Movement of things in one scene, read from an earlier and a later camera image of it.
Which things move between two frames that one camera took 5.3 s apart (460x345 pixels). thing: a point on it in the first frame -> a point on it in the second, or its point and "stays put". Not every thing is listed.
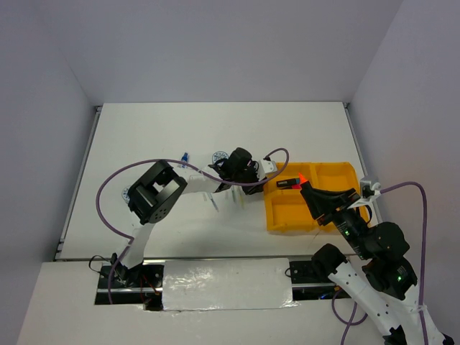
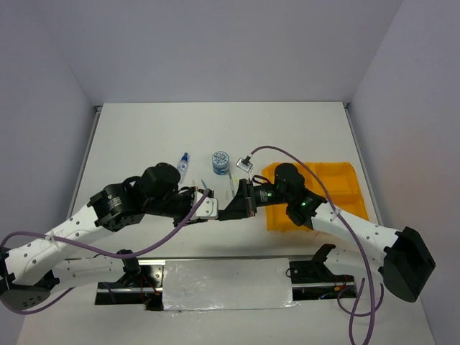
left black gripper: (254, 188) -> (190, 195)
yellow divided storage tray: (285, 208) stays put
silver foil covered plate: (213, 284) stays put
